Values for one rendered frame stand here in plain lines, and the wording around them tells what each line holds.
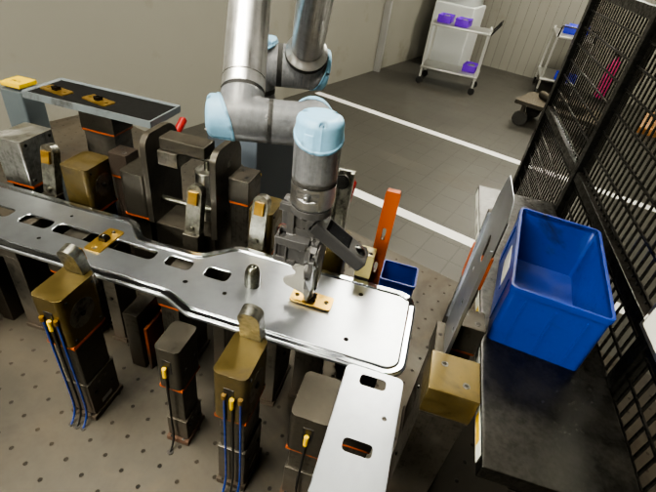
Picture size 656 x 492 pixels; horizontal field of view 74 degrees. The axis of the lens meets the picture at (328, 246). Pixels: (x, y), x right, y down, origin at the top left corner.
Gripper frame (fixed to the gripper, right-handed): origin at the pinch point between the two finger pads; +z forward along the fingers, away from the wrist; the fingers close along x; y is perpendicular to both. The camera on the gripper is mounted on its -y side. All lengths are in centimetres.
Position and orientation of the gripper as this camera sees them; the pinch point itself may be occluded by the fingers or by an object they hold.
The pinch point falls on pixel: (311, 293)
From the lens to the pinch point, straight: 86.3
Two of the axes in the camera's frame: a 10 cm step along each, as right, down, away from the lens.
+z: -1.2, 8.0, 5.9
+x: -2.7, 5.5, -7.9
